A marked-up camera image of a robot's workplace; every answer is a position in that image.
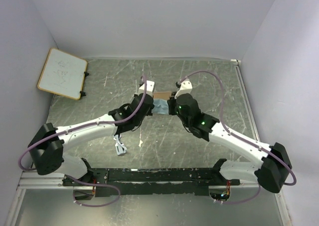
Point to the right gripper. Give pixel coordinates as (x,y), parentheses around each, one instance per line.
(171,103)

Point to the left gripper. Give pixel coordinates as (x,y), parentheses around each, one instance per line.
(149,112)

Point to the pink glasses case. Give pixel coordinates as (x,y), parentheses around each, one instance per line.
(162,95)

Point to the light blue cleaning cloth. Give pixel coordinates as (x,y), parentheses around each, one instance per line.
(160,107)

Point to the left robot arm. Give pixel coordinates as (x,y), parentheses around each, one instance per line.
(49,155)

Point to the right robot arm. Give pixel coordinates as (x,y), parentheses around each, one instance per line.
(270,163)

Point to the white sunglasses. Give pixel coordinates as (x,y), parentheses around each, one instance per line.
(119,145)

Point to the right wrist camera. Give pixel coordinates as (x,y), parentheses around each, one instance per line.
(184,87)

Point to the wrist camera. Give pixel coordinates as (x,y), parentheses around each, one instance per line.
(184,87)
(149,86)

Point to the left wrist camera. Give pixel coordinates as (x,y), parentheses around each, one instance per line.
(149,86)

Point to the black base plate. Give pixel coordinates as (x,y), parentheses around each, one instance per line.
(195,181)

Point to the small whiteboard with orange frame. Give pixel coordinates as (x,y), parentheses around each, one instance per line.
(63,74)

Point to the aluminium rail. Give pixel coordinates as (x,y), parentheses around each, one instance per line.
(33,180)

